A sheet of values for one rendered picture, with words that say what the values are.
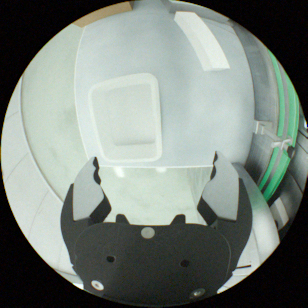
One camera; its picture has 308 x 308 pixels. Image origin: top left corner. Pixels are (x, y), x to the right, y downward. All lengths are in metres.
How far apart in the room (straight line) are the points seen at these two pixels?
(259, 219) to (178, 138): 0.38
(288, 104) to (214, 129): 0.33
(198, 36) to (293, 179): 0.66
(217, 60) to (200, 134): 0.24
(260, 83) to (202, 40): 0.25
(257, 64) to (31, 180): 3.64
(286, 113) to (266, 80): 0.12
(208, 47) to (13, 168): 3.33
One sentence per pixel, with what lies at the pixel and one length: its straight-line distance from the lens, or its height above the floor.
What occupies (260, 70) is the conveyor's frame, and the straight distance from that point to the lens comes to 0.47.
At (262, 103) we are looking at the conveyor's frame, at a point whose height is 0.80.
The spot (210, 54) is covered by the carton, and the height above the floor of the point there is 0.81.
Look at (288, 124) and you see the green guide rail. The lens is 0.43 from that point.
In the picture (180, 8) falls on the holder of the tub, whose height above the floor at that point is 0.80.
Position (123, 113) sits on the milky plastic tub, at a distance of 0.33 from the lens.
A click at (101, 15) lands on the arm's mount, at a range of 0.54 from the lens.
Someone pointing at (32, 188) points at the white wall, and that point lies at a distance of 3.29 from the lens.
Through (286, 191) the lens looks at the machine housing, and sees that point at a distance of 0.68.
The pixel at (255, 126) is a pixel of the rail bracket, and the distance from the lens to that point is 0.35.
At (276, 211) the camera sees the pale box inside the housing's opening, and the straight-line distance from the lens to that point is 0.67.
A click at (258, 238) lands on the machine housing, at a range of 0.37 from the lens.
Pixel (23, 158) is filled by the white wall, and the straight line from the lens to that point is 3.24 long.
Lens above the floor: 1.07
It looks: 59 degrees down
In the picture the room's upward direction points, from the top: 178 degrees counter-clockwise
